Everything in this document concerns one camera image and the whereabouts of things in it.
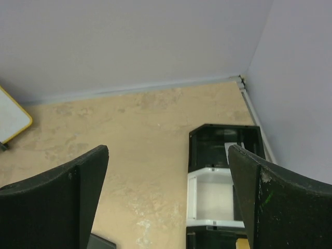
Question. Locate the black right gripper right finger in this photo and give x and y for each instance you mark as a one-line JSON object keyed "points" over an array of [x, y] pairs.
{"points": [[280, 208]]}

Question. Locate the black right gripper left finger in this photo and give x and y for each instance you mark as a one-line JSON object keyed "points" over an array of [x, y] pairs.
{"points": [[56, 208]]}

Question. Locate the black and white tray organizer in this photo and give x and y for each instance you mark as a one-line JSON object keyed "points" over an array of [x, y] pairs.
{"points": [[213, 218]]}

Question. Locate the black leather card holder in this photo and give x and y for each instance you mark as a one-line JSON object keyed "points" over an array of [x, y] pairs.
{"points": [[97, 242]]}

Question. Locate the gold card in tray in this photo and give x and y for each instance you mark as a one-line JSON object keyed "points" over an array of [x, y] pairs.
{"points": [[242, 244]]}

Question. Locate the yellow-framed whiteboard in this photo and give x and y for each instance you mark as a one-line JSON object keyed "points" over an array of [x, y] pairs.
{"points": [[14, 118]]}

